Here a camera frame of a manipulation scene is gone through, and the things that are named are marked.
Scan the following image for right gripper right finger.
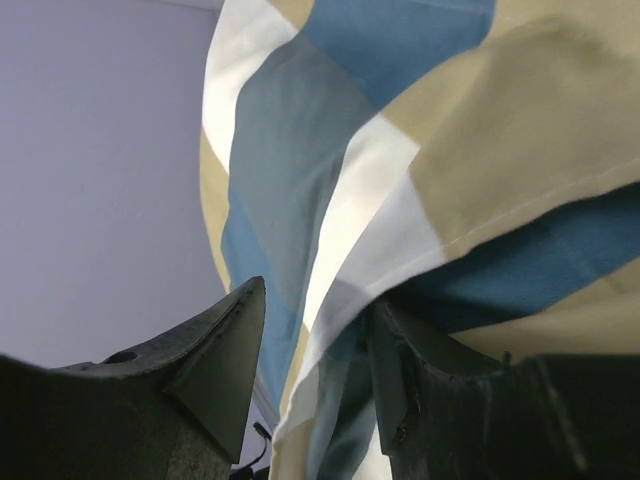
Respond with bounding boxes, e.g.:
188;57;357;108
367;300;639;479

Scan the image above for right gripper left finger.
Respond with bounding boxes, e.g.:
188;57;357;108
1;277;266;479

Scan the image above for blue beige patchwork pillowcase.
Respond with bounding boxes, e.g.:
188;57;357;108
200;1;639;479

